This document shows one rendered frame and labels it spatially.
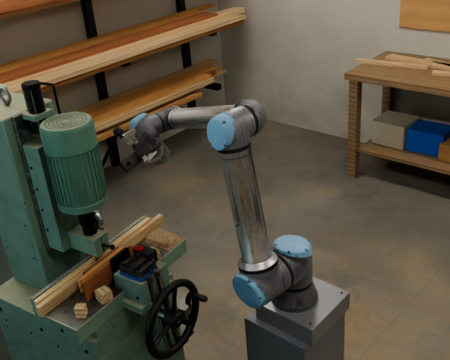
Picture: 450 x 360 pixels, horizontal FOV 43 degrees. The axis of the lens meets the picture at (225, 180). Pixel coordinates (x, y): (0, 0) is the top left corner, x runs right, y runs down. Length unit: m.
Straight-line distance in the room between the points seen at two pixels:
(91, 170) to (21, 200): 0.32
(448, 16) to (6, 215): 3.41
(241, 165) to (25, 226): 0.82
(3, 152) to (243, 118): 0.82
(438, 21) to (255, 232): 2.94
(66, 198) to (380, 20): 3.40
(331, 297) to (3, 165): 1.35
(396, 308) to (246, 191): 1.61
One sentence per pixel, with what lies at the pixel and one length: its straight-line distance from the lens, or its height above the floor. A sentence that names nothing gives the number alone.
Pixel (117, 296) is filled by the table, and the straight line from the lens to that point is 2.08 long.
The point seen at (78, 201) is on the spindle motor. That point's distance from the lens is 1.97.
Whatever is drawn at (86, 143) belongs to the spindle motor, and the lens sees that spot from 1.90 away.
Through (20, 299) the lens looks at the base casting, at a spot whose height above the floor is 0.80.
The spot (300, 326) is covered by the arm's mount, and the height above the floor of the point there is 0.62.
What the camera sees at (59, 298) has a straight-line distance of 2.11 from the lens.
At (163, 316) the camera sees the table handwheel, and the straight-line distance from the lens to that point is 2.08.
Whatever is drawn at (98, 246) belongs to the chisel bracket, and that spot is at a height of 1.04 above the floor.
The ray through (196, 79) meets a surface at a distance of 5.09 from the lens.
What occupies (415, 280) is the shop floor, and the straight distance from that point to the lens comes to 3.58.
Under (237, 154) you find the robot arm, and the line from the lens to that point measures 1.92.
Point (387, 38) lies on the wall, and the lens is 4.85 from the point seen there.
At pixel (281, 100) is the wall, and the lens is 5.60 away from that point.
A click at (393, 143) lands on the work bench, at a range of 4.54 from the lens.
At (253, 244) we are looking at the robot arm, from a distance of 2.05.
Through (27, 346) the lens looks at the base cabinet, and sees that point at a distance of 2.48.
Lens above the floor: 2.16
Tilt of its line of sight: 28 degrees down
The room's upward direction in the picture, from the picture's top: 5 degrees counter-clockwise
